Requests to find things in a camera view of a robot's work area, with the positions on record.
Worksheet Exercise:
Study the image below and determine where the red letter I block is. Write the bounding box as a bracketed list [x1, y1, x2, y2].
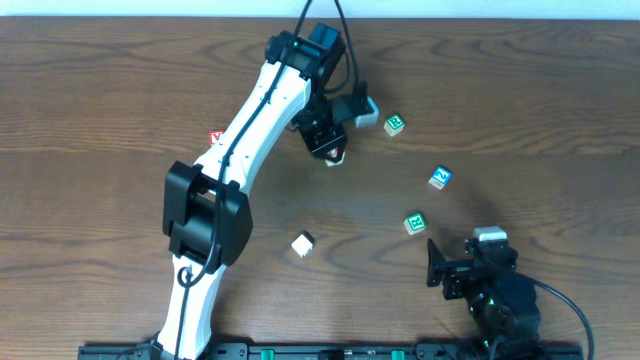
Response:
[325, 148, 345, 167]

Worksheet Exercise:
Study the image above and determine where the red letter A block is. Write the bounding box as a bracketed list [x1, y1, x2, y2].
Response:
[209, 130, 224, 146]

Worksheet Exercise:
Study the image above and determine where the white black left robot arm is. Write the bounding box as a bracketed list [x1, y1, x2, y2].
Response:
[150, 23, 379, 359]

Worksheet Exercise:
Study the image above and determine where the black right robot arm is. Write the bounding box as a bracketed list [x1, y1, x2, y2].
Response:
[426, 237, 541, 357]

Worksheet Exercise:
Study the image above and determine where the green R block near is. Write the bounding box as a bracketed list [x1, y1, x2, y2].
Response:
[403, 212, 428, 235]

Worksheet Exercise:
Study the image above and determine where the green r block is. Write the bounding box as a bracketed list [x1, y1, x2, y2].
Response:
[403, 212, 428, 235]
[384, 114, 406, 137]

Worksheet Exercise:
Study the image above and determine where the green R block far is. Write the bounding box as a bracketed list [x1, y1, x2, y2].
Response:
[384, 114, 406, 137]

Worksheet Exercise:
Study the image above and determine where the blue number 2 block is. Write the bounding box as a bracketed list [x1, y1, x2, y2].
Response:
[428, 166, 452, 190]

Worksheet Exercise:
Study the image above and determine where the plain white wooden block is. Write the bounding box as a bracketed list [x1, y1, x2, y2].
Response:
[291, 231, 315, 258]

